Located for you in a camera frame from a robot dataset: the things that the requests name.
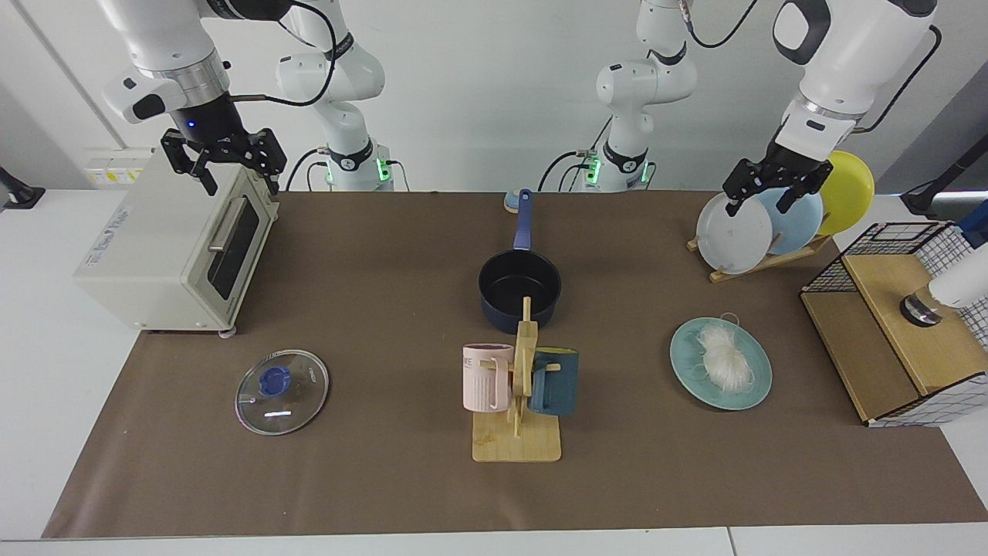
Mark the teal round plate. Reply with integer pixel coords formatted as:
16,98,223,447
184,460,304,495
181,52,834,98
669,317,773,412

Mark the black base cable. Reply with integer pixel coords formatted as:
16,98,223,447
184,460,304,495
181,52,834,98
286,147,333,192
538,151,595,192

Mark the black pot with blue handle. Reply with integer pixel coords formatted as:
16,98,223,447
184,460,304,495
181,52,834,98
478,189,563,335

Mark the pink ribbed cup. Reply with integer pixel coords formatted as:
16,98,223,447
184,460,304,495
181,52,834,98
462,344,515,413

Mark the white cylinder with metal end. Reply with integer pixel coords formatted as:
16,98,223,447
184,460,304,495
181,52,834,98
899,259,988,327

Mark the white round plate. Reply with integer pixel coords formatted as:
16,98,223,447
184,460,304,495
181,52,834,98
695,192,775,276

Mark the light blue round plate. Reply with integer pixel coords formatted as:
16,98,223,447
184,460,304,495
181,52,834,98
753,185,825,257

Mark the black stand foot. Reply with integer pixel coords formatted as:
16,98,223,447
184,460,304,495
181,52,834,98
0,166,46,211

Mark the wooden cup stand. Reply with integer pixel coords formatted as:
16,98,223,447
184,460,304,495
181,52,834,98
472,297,563,463

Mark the yellow round plate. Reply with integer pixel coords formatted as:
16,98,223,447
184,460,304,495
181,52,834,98
814,151,876,236

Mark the wire basket with wooden floor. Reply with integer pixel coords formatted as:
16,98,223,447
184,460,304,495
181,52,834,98
800,221,988,428

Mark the black stand with pole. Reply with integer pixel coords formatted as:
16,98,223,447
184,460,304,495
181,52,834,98
900,153,988,219

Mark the white wall socket strip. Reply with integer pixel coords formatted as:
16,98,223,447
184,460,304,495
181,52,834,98
83,149,154,188

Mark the glass lid with blue knob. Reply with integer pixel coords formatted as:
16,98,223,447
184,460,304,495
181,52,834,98
235,349,330,436

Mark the brown table cloth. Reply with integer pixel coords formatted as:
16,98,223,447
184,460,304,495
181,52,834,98
42,191,988,539

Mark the dark teal cup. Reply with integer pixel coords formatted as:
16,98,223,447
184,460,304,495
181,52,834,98
529,347,580,418

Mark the white vermicelli bundle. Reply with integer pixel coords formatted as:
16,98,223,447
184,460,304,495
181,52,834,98
691,313,757,391

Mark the wooden plate rack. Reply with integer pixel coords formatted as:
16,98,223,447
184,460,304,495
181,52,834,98
687,232,834,283

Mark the pale toaster oven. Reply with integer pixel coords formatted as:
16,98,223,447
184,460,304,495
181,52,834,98
73,145,280,339

